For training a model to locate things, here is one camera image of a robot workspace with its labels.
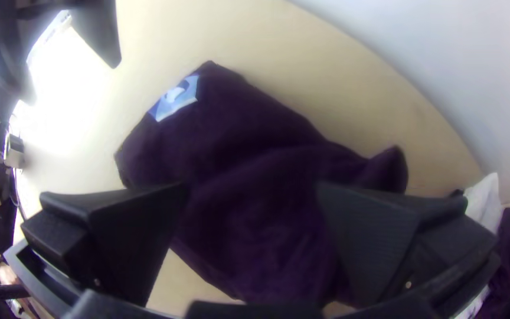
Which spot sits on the heap of clothes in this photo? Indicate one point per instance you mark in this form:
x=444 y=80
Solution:
x=485 y=199

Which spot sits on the black t-shirt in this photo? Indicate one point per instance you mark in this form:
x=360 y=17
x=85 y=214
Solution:
x=246 y=146

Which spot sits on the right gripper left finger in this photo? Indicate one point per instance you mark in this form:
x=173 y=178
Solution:
x=117 y=235

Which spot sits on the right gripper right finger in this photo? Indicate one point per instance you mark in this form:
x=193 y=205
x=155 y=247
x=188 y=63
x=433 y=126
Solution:
x=379 y=239

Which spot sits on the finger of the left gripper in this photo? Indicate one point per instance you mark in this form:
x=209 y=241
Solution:
x=100 y=35
x=11 y=48

